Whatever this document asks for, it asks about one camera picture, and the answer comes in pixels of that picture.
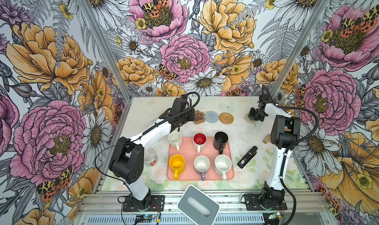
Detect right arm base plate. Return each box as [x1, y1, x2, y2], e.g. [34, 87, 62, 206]
[241, 193, 288, 211]

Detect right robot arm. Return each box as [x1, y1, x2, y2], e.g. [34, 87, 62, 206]
[248, 85, 319, 210]

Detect paw shaped cork coaster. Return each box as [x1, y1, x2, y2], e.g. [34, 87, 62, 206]
[193, 110, 205, 125]

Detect yellow mug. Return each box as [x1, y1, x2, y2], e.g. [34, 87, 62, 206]
[169, 154, 185, 180]

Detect right small circuit board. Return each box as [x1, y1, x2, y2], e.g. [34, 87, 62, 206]
[267, 212, 282, 220]

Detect grey woven round coaster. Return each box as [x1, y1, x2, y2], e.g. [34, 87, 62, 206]
[205, 111, 219, 123]

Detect grey white box device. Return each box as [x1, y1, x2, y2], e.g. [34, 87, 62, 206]
[177, 185, 220, 225]

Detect white mug off tray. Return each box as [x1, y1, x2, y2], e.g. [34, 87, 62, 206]
[168, 131, 183, 151]

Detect red inside white mug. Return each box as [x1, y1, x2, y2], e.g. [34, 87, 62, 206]
[192, 133, 207, 153]

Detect pink tray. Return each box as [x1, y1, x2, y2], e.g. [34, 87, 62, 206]
[167, 137, 234, 181]

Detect glass jar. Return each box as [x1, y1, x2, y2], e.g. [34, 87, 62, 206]
[145, 149, 158, 167]

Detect purple handled white mug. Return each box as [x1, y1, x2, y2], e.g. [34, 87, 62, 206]
[194, 155, 211, 181]

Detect green circuit board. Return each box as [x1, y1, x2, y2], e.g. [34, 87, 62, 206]
[134, 215, 155, 224]

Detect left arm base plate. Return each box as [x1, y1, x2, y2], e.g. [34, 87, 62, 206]
[122, 195, 165, 212]

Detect wooden mallet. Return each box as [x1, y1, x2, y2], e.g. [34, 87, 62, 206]
[263, 134, 271, 144]

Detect white mug on tray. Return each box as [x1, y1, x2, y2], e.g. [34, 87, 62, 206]
[214, 154, 233, 181]

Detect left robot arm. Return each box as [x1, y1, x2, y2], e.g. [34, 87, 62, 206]
[108, 92, 200, 212]

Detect black mug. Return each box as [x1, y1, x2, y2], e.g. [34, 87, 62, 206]
[213, 132, 229, 154]

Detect rattan woven round coaster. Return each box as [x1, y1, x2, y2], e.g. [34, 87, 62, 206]
[219, 112, 235, 124]

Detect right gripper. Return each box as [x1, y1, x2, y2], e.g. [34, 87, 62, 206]
[248, 107, 268, 122]

